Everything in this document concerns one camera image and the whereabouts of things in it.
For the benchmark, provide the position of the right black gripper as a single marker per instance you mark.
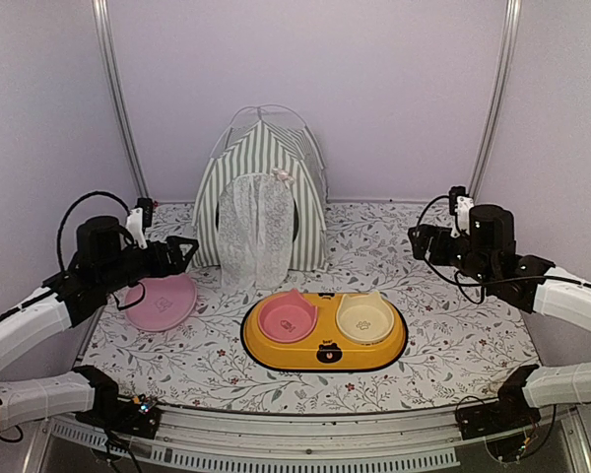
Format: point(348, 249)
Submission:
point(426, 232)

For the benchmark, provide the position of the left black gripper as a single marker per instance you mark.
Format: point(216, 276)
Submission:
point(176, 264)

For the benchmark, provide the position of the striped pet tent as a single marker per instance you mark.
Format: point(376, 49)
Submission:
point(260, 208)

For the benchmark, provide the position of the cream cat-ear bowl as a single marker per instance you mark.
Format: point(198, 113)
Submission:
point(364, 318)

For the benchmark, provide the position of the pink bowl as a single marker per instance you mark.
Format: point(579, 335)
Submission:
point(287, 317)

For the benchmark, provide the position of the yellow double bowl holder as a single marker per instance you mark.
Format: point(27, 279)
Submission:
point(325, 349)

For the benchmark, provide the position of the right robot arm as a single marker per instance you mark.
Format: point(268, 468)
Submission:
point(481, 246)

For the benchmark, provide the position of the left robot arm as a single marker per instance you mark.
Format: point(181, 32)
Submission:
point(109, 257)

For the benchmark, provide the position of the pink plate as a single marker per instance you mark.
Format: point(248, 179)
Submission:
point(159, 304)

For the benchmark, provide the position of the floral table mat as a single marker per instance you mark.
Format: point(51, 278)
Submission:
point(456, 348)

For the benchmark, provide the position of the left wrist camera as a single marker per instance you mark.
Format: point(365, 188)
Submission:
point(139, 219)

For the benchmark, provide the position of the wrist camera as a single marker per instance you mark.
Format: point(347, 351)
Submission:
point(139, 219)
point(460, 205)

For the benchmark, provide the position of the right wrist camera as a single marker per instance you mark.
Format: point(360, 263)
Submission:
point(460, 205)

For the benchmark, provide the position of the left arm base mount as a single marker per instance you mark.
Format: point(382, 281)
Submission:
point(139, 416)

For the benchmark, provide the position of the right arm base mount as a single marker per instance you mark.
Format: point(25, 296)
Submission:
point(491, 418)

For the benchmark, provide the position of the front aluminium rail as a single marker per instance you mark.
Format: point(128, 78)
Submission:
point(199, 440)

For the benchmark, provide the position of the right aluminium frame post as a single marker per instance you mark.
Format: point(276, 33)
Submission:
point(503, 67)

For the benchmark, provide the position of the aluminium frame post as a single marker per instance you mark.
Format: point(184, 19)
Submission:
point(112, 72)
point(503, 67)

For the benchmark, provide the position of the left aluminium frame post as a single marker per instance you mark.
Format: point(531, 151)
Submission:
point(112, 72)

